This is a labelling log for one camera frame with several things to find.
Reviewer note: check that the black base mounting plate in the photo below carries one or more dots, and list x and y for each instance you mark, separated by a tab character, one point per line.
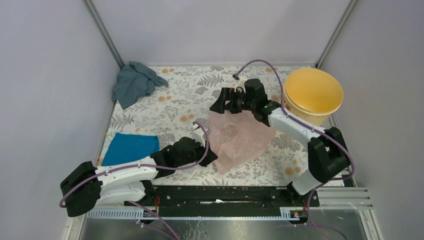
224	201

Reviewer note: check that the blue folded cloth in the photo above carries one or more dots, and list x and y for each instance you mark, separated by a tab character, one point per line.
125	148

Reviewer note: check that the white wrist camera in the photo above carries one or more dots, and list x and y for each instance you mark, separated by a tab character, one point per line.
240	83
199	136

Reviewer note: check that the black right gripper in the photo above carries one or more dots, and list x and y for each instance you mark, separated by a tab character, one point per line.
227	94

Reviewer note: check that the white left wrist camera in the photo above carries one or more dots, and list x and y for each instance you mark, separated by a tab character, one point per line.
199	136

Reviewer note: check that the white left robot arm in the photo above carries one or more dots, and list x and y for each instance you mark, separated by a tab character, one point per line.
88	186

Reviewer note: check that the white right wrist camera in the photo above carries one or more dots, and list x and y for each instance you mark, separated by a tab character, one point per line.
240	83

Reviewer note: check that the yellow trash bin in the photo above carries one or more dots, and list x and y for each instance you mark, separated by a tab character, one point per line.
312	95

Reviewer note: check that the floral patterned table mat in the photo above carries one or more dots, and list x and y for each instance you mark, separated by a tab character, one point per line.
169	113

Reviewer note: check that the pink plastic trash bag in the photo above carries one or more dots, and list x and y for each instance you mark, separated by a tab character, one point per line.
237	138

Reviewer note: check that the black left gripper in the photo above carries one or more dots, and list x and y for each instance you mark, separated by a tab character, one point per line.
211	156

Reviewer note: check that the grey crumpled cloth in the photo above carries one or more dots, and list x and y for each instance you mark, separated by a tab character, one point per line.
135	81

